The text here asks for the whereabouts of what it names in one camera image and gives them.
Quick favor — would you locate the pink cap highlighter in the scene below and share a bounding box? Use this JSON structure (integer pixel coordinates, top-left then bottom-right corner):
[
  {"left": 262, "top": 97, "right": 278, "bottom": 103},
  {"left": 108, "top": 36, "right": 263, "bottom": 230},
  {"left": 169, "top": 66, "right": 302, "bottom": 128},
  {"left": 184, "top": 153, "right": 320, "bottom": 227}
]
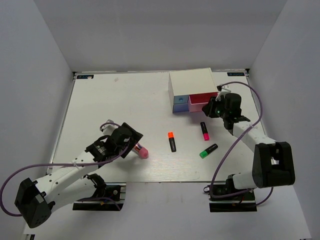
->
[{"left": 200, "top": 122, "right": 210, "bottom": 141}]

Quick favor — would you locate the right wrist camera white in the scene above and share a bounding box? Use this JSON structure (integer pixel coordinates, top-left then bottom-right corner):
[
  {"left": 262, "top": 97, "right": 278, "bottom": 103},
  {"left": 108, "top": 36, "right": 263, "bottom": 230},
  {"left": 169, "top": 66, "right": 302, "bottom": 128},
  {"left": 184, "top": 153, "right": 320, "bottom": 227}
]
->
[{"left": 215, "top": 84, "right": 232, "bottom": 101}]

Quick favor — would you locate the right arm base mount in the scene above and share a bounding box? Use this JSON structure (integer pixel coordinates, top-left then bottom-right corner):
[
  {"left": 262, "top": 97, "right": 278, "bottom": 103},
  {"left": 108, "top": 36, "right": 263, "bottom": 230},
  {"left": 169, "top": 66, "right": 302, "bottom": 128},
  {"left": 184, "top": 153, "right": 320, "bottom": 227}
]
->
[{"left": 203, "top": 185, "right": 257, "bottom": 213}]

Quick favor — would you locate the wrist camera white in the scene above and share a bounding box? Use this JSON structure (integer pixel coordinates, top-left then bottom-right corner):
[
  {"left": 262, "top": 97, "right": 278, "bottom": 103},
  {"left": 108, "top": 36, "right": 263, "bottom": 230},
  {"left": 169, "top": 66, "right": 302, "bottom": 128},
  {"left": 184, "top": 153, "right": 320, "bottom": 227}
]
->
[
  {"left": 215, "top": 84, "right": 232, "bottom": 101},
  {"left": 99, "top": 119, "right": 118, "bottom": 136}
]

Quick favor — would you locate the left corner label sticker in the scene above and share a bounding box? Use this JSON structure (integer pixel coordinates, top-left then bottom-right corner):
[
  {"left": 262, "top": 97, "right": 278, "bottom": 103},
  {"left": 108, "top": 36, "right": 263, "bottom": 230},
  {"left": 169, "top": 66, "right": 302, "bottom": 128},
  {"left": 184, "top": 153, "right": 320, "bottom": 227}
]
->
[{"left": 76, "top": 74, "right": 94, "bottom": 80}]

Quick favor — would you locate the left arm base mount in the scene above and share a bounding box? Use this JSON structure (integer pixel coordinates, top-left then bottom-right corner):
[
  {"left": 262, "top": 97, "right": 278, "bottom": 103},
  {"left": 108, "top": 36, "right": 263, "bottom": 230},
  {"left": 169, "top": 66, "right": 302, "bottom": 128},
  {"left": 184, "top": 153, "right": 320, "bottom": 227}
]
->
[{"left": 72, "top": 183, "right": 126, "bottom": 212}]

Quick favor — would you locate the purple cable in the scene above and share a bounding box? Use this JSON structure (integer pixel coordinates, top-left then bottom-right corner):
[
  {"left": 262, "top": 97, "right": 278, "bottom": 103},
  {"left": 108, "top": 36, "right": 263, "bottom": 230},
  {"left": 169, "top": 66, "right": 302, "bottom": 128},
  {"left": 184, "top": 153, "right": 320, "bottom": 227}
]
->
[
  {"left": 0, "top": 122, "right": 131, "bottom": 217},
  {"left": 209, "top": 81, "right": 274, "bottom": 206}
]

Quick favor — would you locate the pink cap pencil tube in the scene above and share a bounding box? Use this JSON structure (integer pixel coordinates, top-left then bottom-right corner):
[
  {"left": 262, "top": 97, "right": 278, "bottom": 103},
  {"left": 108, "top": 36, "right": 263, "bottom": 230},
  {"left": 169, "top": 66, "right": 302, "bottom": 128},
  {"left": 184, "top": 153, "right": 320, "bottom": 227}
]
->
[{"left": 132, "top": 143, "right": 149, "bottom": 159}]

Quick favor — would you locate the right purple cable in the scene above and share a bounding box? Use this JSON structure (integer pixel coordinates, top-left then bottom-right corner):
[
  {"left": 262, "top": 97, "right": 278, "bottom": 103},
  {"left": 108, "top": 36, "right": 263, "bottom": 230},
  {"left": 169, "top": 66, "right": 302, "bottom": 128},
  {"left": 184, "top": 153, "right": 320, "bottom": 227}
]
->
[{"left": 209, "top": 81, "right": 274, "bottom": 206}]

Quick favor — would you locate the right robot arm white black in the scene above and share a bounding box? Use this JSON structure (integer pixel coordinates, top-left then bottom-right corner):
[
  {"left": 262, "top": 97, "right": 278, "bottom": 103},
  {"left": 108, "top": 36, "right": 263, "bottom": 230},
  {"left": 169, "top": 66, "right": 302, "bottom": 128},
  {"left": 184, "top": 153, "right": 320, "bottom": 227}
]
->
[{"left": 202, "top": 93, "right": 296, "bottom": 200}]

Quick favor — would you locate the blue wide drawer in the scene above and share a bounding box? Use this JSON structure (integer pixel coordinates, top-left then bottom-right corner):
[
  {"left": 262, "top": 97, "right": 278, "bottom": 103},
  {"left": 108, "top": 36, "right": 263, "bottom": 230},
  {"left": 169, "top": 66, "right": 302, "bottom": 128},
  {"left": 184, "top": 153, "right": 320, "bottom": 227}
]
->
[{"left": 172, "top": 103, "right": 189, "bottom": 114}]

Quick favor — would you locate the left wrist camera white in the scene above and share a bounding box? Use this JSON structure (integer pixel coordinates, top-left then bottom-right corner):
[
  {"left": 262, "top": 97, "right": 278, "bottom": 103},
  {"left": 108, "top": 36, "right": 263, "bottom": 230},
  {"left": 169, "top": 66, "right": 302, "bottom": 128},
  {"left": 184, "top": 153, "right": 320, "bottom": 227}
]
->
[{"left": 99, "top": 119, "right": 118, "bottom": 136}]

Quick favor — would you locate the pink small drawer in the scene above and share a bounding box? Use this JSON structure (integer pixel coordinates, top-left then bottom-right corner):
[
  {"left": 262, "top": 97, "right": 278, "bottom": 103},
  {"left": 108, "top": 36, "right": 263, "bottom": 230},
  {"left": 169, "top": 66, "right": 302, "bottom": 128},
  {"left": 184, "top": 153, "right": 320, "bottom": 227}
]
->
[{"left": 188, "top": 92, "right": 218, "bottom": 113}]

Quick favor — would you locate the orange cap highlighter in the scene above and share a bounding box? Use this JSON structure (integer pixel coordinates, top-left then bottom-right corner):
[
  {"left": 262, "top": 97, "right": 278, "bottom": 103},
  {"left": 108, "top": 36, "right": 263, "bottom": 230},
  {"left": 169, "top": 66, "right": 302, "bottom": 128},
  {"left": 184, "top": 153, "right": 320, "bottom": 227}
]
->
[{"left": 167, "top": 132, "right": 177, "bottom": 153}]

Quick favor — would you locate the green cap highlighter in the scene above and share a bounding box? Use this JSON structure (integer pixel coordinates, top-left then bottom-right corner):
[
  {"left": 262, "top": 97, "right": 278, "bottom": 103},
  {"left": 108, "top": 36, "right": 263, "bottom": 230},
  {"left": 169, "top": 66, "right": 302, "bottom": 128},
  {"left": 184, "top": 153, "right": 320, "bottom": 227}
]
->
[{"left": 199, "top": 143, "right": 218, "bottom": 159}]

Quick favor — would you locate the light blue small drawer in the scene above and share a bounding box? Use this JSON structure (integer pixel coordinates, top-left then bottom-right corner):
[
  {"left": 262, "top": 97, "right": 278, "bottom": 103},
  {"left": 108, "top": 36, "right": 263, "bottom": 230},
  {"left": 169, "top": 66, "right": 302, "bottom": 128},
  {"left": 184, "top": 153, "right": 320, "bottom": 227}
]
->
[{"left": 173, "top": 95, "right": 189, "bottom": 105}]

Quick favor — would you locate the white drawer organizer box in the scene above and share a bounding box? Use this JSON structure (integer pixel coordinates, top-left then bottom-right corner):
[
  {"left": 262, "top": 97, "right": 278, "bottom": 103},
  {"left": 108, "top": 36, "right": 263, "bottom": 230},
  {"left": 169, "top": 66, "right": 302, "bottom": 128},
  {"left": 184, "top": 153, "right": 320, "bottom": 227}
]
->
[{"left": 168, "top": 68, "right": 218, "bottom": 98}]

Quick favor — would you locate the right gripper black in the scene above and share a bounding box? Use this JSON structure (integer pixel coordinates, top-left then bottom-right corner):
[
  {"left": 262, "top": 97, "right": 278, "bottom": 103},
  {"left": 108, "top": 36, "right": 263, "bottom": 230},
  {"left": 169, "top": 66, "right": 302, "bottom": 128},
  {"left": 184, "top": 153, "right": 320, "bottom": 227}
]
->
[{"left": 202, "top": 96, "right": 229, "bottom": 119}]

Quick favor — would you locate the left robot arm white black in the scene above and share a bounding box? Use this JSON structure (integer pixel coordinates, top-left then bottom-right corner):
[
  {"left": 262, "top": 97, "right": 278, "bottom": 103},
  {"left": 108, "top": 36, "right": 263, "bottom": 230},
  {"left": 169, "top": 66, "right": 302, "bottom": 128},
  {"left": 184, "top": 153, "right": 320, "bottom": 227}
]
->
[{"left": 14, "top": 122, "right": 143, "bottom": 229}]

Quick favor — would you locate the corner label sticker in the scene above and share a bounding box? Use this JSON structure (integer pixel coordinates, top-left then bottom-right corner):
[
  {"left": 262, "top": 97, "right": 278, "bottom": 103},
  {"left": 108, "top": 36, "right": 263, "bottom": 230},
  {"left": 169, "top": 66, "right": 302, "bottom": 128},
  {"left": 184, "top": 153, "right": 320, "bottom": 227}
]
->
[
  {"left": 76, "top": 74, "right": 94, "bottom": 80},
  {"left": 227, "top": 72, "right": 246, "bottom": 77}
]

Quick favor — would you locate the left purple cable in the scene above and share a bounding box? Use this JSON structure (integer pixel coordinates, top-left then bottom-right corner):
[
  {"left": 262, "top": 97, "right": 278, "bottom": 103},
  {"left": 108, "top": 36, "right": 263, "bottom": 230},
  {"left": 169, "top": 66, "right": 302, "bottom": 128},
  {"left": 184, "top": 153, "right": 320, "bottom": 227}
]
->
[{"left": 0, "top": 122, "right": 131, "bottom": 217}]

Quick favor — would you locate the right corner label sticker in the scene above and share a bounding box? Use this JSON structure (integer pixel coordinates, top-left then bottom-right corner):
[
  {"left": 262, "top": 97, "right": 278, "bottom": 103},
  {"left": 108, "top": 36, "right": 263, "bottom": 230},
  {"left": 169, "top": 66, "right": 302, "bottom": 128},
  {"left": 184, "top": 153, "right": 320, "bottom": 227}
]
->
[{"left": 227, "top": 72, "right": 246, "bottom": 77}]

